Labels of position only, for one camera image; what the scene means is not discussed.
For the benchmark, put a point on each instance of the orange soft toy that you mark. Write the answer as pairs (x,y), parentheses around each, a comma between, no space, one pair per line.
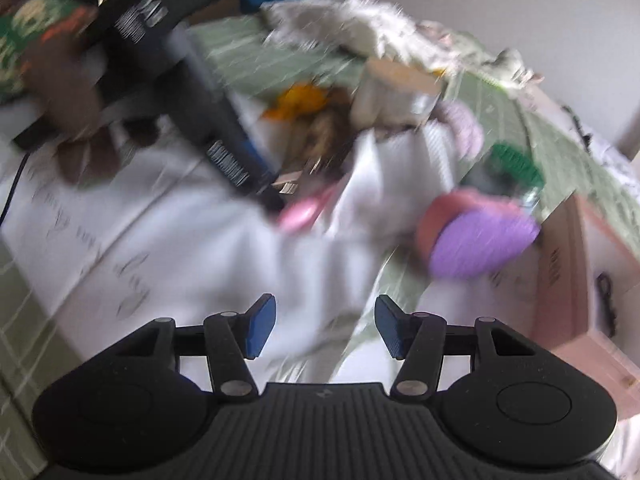
(296,101)

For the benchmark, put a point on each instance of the purple and pink plush toy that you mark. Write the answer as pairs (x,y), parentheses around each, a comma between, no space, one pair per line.
(475,235)

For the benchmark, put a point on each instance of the white cardboard box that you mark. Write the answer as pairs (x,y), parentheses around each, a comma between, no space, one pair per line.
(125,230)

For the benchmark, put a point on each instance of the pink soft toy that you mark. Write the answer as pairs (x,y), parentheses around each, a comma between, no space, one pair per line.
(303,209)

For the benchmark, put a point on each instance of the person's left hand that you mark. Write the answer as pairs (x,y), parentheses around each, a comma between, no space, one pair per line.
(65,100)

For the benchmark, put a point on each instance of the lavender cloth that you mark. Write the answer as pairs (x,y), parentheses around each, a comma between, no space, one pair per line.
(462,125)

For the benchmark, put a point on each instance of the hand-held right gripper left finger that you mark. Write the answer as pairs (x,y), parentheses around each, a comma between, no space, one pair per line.
(260,326)

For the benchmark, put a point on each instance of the white fluffy blanket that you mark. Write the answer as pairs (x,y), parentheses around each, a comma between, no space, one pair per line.
(350,21)

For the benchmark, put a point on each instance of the brown patterned plush toy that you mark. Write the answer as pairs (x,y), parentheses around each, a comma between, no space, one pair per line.
(320,132)

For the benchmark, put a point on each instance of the white cloth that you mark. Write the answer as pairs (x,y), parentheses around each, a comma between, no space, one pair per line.
(310,260)

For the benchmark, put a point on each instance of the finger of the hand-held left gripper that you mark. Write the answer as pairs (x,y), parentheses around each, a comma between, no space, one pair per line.
(220,125)

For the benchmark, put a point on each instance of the beige cylindrical container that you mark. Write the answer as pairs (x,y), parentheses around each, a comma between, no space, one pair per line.
(395,91)

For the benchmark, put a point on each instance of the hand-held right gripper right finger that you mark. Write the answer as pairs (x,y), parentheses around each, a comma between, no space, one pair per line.
(390,327)

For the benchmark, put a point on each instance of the pink cardboard box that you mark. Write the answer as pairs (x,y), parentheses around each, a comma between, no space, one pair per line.
(575,280)

